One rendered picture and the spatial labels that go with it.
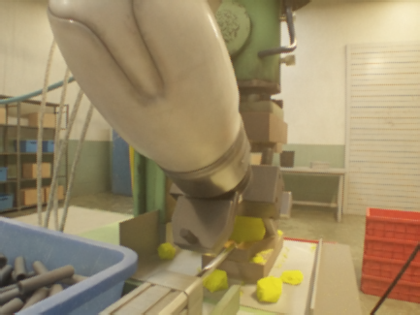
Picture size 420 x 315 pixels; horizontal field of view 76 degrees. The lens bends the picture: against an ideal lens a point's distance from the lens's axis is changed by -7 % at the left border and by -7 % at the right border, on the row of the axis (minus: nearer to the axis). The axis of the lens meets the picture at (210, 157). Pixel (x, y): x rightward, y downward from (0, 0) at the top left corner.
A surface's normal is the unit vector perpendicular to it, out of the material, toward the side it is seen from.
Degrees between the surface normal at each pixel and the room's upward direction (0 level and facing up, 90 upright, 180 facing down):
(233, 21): 90
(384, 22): 90
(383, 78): 90
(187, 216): 56
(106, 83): 138
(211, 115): 119
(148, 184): 90
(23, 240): 81
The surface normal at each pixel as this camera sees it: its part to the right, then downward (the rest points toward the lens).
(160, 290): 0.02, -1.00
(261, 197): -0.31, -0.54
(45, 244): -0.39, -0.13
